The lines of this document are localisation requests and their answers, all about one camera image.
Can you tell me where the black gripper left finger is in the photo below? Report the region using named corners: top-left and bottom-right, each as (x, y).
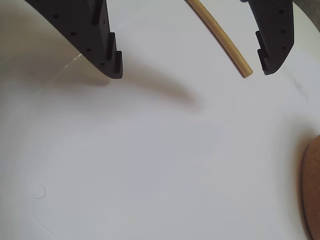
top-left (24, 0), bottom-right (124, 80)

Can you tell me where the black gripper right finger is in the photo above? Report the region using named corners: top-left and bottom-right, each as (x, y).
top-left (241, 0), bottom-right (295, 76)

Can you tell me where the beige wooden pen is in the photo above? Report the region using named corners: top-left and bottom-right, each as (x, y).
top-left (186, 0), bottom-right (253, 79)

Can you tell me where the brown cork pen holder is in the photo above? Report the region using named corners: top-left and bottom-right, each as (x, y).
top-left (301, 134), bottom-right (320, 240)

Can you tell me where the white round table cap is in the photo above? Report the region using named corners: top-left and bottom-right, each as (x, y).
top-left (31, 184), bottom-right (47, 200)

